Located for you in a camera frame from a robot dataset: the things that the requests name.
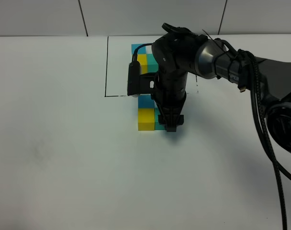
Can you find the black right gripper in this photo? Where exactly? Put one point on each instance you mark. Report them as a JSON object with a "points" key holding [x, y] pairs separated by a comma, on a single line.
{"points": [[170, 109]]}

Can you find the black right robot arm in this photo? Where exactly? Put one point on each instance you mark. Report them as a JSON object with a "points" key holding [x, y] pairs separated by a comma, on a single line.
{"points": [[180, 52]]}

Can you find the green template block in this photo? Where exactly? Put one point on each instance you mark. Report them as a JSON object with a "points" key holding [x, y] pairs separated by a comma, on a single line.
{"points": [[152, 65]]}

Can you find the yellow template block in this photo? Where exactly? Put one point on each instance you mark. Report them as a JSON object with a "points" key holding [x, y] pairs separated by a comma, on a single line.
{"points": [[142, 59]]}

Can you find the blue template block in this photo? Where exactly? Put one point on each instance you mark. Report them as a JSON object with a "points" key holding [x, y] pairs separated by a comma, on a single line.
{"points": [[141, 50]]}

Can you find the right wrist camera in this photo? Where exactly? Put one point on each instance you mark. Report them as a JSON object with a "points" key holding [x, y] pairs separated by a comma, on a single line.
{"points": [[140, 83]]}

